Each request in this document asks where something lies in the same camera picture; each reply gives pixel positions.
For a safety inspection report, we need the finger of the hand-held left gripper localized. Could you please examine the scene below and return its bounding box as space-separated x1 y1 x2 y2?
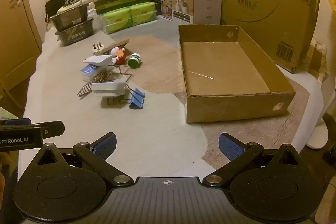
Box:
0 118 31 126
39 121 66 139

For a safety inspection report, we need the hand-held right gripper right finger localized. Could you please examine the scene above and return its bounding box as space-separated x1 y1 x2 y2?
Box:
203 132 302 188

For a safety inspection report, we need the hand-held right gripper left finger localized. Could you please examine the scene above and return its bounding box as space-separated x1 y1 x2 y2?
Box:
35 132 134 188

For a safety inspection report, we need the blue playing card pack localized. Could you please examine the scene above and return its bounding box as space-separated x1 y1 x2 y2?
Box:
80 64 99 82

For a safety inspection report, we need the metal wire rack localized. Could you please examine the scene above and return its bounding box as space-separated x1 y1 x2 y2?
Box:
77 66 132 98

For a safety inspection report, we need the shallow cardboard box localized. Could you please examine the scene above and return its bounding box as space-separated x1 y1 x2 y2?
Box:
178 24 297 124

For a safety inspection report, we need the white remote control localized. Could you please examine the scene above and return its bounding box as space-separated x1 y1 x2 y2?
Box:
83 55 114 66

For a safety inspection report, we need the red white cartoon figurine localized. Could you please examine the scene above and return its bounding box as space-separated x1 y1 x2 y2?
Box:
111 47 127 65

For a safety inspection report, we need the white plug adapter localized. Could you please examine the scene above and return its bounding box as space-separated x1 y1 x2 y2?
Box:
91 43 105 55

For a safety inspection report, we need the gold panel device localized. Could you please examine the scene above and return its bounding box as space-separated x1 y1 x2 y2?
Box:
104 39 130 57

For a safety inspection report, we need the white charger block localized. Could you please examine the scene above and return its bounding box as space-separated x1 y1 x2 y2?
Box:
91 81 130 98

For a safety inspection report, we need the wooden door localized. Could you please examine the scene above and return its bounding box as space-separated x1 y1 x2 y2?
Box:
0 0 43 92

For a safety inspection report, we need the green white striped cylinder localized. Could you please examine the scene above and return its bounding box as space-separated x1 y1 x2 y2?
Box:
127 53 142 68

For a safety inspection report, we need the beige woven object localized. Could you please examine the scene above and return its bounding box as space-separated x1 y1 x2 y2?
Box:
307 40 329 83

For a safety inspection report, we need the black bag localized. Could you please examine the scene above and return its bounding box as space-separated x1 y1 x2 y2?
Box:
44 0 75 23

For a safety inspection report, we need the green tissue pack bundle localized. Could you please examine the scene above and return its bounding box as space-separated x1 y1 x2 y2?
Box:
101 1 158 35

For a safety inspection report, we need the large brown cardboard box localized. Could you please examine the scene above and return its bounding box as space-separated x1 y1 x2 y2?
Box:
205 0 331 74

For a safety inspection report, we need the white product box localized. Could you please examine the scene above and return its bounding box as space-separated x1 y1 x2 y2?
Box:
172 0 223 25

